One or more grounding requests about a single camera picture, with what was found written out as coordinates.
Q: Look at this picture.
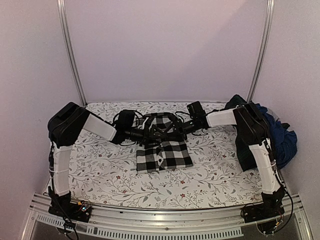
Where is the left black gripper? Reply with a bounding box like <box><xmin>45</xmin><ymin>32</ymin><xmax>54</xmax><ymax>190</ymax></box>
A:
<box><xmin>125</xmin><ymin>124</ymin><xmax>167</xmax><ymax>149</ymax></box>

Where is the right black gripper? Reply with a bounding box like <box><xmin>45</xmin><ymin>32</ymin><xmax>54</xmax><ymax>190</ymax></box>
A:
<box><xmin>164</xmin><ymin>118</ymin><xmax>199</xmax><ymax>142</ymax></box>

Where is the black white checkered shirt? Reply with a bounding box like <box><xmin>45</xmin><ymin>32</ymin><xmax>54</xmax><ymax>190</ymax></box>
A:
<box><xmin>136</xmin><ymin>112</ymin><xmax>193</xmax><ymax>174</ymax></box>

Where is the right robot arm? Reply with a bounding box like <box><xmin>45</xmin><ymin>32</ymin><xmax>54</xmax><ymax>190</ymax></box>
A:
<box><xmin>174</xmin><ymin>101</ymin><xmax>285</xmax><ymax>218</ymax></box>

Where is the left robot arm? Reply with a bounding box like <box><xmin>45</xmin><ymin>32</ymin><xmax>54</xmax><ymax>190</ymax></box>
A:
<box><xmin>47</xmin><ymin>102</ymin><xmax>152</xmax><ymax>217</ymax></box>

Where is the floral patterned table mat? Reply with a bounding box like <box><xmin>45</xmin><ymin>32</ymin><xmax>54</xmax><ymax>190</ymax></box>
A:
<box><xmin>47</xmin><ymin>101</ymin><xmax>285</xmax><ymax>210</ymax></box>

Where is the blue garment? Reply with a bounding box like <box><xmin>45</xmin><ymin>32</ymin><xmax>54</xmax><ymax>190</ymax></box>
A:
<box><xmin>255</xmin><ymin>103</ymin><xmax>298</xmax><ymax>169</ymax></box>

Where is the front aluminium rail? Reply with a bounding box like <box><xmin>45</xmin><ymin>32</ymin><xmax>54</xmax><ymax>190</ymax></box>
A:
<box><xmin>21</xmin><ymin>194</ymin><xmax>314</xmax><ymax>240</ymax></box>

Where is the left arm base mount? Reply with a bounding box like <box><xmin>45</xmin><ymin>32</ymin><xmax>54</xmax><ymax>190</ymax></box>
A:
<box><xmin>48</xmin><ymin>200</ymin><xmax>92</xmax><ymax>223</ymax></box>

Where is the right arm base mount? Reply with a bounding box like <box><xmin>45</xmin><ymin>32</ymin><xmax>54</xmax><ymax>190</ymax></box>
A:
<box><xmin>240</xmin><ymin>203</ymin><xmax>285</xmax><ymax>223</ymax></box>

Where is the right aluminium frame post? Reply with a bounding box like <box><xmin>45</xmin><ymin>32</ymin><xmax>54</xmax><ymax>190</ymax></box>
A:
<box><xmin>246</xmin><ymin>0</ymin><xmax>275</xmax><ymax>102</ymax></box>

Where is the aluminium frame post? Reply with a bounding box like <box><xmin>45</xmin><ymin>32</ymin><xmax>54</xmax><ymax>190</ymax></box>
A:
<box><xmin>56</xmin><ymin>0</ymin><xmax>88</xmax><ymax>106</ymax></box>
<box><xmin>246</xmin><ymin>0</ymin><xmax>275</xmax><ymax>102</ymax></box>

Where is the left aluminium frame post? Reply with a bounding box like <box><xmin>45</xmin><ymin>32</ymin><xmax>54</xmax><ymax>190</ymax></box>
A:
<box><xmin>56</xmin><ymin>0</ymin><xmax>88</xmax><ymax>106</ymax></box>

